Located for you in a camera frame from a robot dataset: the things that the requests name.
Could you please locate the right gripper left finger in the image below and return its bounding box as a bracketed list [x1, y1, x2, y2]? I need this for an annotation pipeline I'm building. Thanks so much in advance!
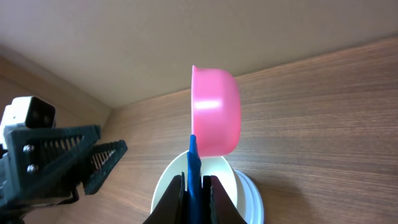
[143, 174, 185, 224]

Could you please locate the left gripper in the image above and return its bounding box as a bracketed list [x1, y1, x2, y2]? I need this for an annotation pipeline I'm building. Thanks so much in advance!
[1, 125, 101, 223]

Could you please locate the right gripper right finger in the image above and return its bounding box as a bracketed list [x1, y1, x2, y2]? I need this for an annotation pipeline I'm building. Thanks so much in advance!
[202, 175, 246, 224]

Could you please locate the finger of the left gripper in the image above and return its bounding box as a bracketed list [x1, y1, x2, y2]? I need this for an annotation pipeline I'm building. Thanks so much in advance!
[82, 140, 127, 195]

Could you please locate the pink scoop blue handle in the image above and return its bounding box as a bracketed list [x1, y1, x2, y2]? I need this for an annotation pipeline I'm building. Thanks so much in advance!
[187, 65, 241, 223]

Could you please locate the white digital kitchen scale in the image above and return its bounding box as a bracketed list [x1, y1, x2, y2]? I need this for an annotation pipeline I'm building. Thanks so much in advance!
[234, 170, 265, 224]

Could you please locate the white bowl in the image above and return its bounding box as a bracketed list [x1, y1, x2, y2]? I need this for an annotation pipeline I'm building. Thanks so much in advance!
[145, 151, 248, 223]

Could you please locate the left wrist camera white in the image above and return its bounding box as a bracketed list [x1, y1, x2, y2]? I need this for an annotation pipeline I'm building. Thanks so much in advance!
[1, 96, 56, 150]

